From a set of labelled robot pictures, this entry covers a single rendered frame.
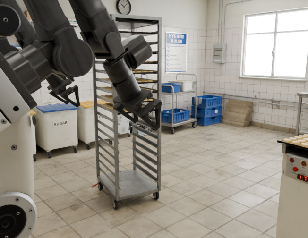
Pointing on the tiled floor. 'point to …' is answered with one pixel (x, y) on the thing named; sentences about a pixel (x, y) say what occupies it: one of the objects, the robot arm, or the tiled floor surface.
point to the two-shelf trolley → (176, 106)
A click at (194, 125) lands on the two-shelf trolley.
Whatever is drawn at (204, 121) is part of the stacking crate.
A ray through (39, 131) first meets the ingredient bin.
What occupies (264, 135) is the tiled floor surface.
